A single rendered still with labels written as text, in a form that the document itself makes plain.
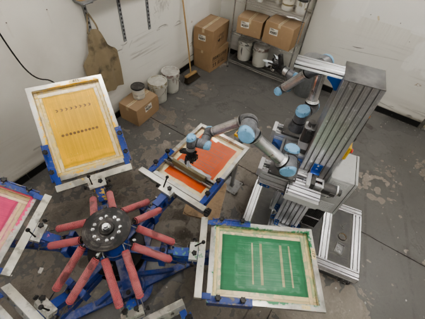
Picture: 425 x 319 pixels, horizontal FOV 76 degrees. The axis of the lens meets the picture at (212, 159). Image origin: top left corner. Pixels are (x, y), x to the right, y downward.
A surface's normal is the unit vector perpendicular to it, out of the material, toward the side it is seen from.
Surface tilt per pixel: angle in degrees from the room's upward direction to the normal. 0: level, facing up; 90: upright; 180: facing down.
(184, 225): 0
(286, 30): 87
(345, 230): 0
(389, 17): 90
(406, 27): 90
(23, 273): 0
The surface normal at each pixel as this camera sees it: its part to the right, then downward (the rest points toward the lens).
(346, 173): 0.07, -0.64
